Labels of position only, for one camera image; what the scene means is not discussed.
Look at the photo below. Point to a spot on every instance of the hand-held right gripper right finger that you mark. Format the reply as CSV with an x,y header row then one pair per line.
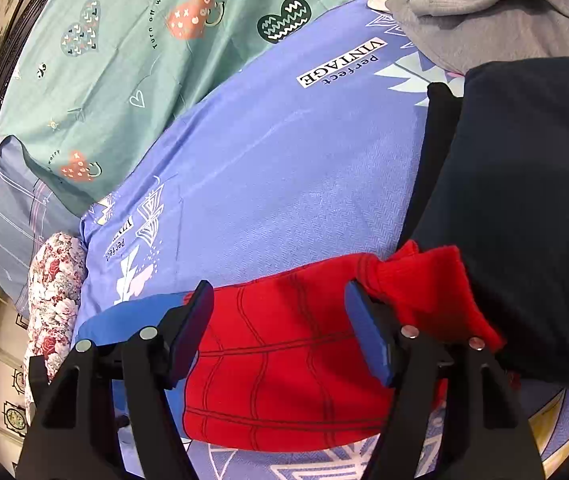
x,y
367,340

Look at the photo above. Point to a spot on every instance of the grey garment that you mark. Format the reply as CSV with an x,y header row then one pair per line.
x,y
489,10

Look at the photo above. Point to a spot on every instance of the black cloth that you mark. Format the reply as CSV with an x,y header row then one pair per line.
x,y
524,210

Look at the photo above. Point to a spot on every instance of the floral bolster pillow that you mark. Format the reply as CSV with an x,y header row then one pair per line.
x,y
57,290

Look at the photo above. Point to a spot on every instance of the blue and red pants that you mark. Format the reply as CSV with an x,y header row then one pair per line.
x,y
274,360

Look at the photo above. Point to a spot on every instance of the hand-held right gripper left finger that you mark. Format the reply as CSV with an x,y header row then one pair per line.
x,y
189,340

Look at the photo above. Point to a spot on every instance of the purple printed bedsheet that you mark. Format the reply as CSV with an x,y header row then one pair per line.
x,y
289,170

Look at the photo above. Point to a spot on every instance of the grey plaid pillow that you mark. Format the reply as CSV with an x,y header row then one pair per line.
x,y
14,220

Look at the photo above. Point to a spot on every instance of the green heart print quilt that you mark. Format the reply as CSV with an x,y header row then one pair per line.
x,y
129,35

